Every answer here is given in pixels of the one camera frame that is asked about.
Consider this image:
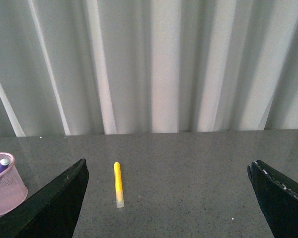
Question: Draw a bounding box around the white pleated curtain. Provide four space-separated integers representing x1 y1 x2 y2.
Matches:
0 0 298 137

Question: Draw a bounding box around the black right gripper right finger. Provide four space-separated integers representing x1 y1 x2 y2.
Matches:
247 160 298 238

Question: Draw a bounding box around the yellow highlighter pen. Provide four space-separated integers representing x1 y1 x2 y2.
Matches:
113 162 124 208

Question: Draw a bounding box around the pink mesh cup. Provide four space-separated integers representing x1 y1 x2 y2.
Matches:
0 152 28 216

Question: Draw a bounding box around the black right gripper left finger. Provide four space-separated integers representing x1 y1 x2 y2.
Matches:
0 159 89 238

